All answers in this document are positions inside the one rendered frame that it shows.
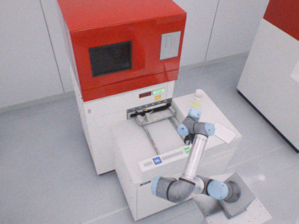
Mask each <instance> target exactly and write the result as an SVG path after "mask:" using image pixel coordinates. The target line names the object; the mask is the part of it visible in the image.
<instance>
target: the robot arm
mask: <svg viewBox="0 0 299 224"><path fill-rule="evenodd" d="M200 117H201V110H200V109H199V108H197V107H193V108H191V109H190V110H189V114H188V115H187V116H186V118H185V119H184V120H183V122H182V123H181V124H180V125H179V127H178V132H179V134H180V135H182V136H185V137H184V143H185V145H186V146H189V145H191V144H192V147H191V150H190V152H189V155H188V158H187V161H186V164H185V168H184V171H183V173H182V176H181V177H179V179H178V180H177V179H175V178H173V177H167V178H166V177H162V176H156V177H155V178H154V180H153V181H152V184H151V192H152V194H153V195H155V196H156V197H159V198H162V199H165V200H167V201H170V202H172V203H181V202H183V201H185V200H186V199H187V198H188V197H189V196H190V194H191V193H194V194H197V195H198V194H204V195H206V196H210V197H212V198H214V199H216V200H220V199H223V200H224V201H225V202H228V203H234V202H236V201H238V200H239V198H240V196H241V189H240V187H239V185H238V184H237V183H236V182H234V181H224V182H222V181H219V180H215V179H211V178H206V177H202V176H200V175H197V171H198V169H199V165H200V162H201V158H202V155H203V153H204V149H205V146H206V143H207V140H208V137H209V136H213V134H214V133H215V126H214V124H212V123H207V122H199V119H200Z"/></svg>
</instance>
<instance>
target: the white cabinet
mask: <svg viewBox="0 0 299 224"><path fill-rule="evenodd" d="M111 135H112V144H113V153H114V165H115V171H116V173H117V176H118V178H119V181H120V183H121V186H122V189H123V192H124V194H125V197H126V200H127V202H128V204H129V207H130V210H131V212H132V215H133V218H134V220H135V221H137V220H139V219H142V218H144V217H147V216H149V215H151V214H154V213H156V212H159V211H161V210H164V209H166V208H168V207H171V206H174V205H176V204H178V203H172V202H170V201H167V200H165V199H162V198H159V197H156V196H155V195H153V194H152V192H151V184H152V181H153V180H154V178H155V177H154V178H151V179H149V180H146V181H144V182H141V183H137V184H134V182H133V179H132V177H131V175H130V172H129V170H128V167H127V165H126V163H125V160H124V158H123V156H122V153H121V151H120V148H119V146H118V144H117V141H116V139H115V137H114V134H113V132H112V129H111ZM236 148H237V147H234V148H232V149H229V150H227V151H224V152H221V153H218V154H215V155H213V156H210V157H207V158H204V159H203V160H201V162H200V165H199V169H198V171H197V175H200V176H202V177H206V178H209V177H211V176H216V175H224V174H225V172H226V170H227V167H228V165H229V162H230V160H231V158H232V156H233V154H234V152H235V150H236ZM184 168H185V167H182V168H179V169H176V170H173V171H171V172H168V173H165V174H163V175H160V176H162V177H166V178H167V177H173V178H175V179H177V180H178V179H179V177H181V176H182V173H183V171H184Z"/></svg>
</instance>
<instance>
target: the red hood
mask: <svg viewBox="0 0 299 224"><path fill-rule="evenodd" d="M55 2H56V3H55V4H56V8H57V14H58V17H59V22H60V26H61V30H62V34H63V38H64V46H65V50H66V53H67V56H68V59H69V61H70V64H71V68H72V71H73V73H74V76H75V80H76V82H77V85H78V89H79V91H80V94H81V97H82V99H83V102H88V101H92V100H96V99H100V98H105V97H109V96H113V95H117V94H121V93H125V92H129V91H134V90H138V89H142V88H145V87H149V86H154V85H157V84H162V83H166V82H170V81H174V80H177V79H178V71H179V65H180V59H181V53H182V46H183V40H184V34H185V22H186V16H187V12H185V11H184V10H183V9H182V8H181V7H180V6H179V5H178V4H176V3H175V2H174V1H173V0H55Z"/></svg>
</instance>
